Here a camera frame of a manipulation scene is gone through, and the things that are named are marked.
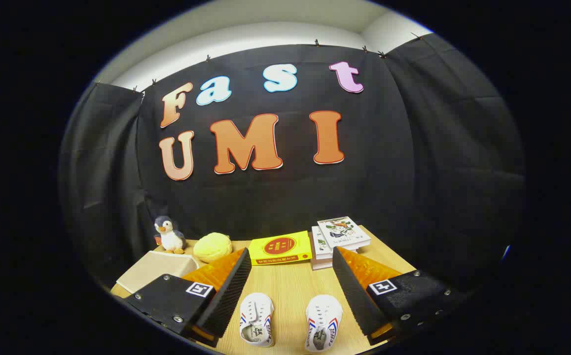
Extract yellow plush ball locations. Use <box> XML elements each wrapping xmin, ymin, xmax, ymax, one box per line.
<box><xmin>193</xmin><ymin>232</ymin><xmax>233</xmax><ymax>263</ymax></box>

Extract penguin plush toy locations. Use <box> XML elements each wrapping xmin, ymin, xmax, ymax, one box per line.
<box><xmin>154</xmin><ymin>215</ymin><xmax>187</xmax><ymax>254</ymax></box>

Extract yellow book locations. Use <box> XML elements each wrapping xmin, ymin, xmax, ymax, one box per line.
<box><xmin>249</xmin><ymin>230</ymin><xmax>313</xmax><ymax>266</ymax></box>

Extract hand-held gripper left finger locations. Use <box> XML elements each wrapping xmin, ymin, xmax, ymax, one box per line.
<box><xmin>124</xmin><ymin>248</ymin><xmax>252</xmax><ymax>348</ymax></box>

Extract white illustrated cover book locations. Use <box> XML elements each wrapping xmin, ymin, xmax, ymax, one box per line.
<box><xmin>317</xmin><ymin>216</ymin><xmax>371</xmax><ymax>250</ymax></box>

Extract white canvas shoe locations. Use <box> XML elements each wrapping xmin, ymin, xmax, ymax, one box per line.
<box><xmin>305</xmin><ymin>294</ymin><xmax>344</xmax><ymax>353</ymax></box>
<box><xmin>239</xmin><ymin>292</ymin><xmax>276</xmax><ymax>348</ymax></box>

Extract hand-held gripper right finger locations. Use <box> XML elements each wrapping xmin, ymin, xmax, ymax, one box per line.
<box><xmin>331</xmin><ymin>247</ymin><xmax>466</xmax><ymax>346</ymax></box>

